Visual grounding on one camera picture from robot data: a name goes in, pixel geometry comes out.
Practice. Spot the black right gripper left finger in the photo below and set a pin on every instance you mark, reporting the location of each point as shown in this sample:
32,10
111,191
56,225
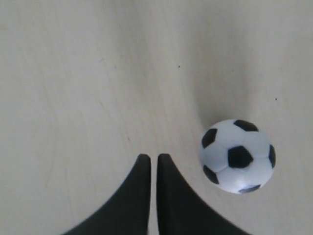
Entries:
127,211

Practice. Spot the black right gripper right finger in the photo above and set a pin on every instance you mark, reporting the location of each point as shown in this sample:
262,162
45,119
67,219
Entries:
180,211

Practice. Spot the black and white mini football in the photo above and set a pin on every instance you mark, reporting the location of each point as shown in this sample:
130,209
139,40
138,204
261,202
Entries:
236,156

